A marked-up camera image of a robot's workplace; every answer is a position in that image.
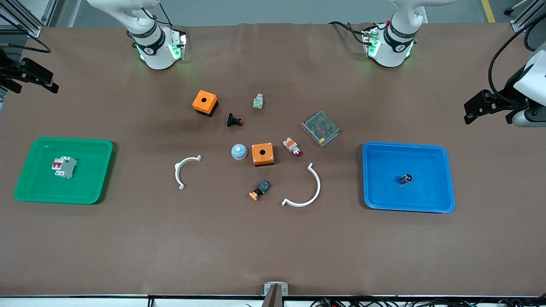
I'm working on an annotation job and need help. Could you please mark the white red circuit breaker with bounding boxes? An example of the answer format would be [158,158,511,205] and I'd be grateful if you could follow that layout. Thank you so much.
[52,156,78,179]

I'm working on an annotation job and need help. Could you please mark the brown table cover sheet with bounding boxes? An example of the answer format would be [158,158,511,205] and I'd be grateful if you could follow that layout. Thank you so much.
[0,22,546,298]

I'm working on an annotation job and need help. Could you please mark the grey metal camera bracket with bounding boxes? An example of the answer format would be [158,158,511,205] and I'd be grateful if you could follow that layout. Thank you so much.
[264,282,289,307]

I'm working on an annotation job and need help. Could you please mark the aluminium frame profile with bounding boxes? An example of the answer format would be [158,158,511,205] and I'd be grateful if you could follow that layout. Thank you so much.
[503,0,546,32]
[0,0,58,38]

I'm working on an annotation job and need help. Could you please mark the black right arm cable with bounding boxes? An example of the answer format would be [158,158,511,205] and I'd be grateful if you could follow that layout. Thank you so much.
[0,15,52,54]

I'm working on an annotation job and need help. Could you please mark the blue plastic tray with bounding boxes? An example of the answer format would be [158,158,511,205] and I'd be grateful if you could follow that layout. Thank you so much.
[362,142,456,213]

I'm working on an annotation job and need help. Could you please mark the orange button blue switch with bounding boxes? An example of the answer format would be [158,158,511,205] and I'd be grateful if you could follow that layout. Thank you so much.
[249,180,271,201]

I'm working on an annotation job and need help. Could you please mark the orange button box black base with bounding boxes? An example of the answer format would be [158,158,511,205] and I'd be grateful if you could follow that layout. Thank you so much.
[192,90,219,117]

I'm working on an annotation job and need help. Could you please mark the black base cable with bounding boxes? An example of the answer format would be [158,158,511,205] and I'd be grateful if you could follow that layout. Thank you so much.
[328,20,391,45]

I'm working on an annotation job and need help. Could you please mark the small white arc clamp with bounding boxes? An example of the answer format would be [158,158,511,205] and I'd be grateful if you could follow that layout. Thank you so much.
[174,155,202,191]

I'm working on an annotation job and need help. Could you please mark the metal mesh power supply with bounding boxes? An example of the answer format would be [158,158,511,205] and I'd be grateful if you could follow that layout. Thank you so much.
[301,111,340,148]

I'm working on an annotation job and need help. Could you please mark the black tangled cables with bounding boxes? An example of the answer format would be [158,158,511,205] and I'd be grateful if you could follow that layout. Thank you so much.
[245,296,542,307]

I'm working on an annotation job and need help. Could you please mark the large white arc clamp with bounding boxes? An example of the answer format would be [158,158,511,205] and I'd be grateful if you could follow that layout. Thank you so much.
[281,162,321,208]

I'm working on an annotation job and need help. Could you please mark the red indicator lamp orange base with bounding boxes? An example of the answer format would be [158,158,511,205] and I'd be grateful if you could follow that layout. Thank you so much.
[282,137,302,157]

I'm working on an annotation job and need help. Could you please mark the orange button box with screws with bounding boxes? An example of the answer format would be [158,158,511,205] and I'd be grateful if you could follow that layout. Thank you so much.
[251,142,275,167]

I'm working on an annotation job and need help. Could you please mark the green plastic tray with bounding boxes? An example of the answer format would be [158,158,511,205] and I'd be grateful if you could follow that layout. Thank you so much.
[13,137,113,205]

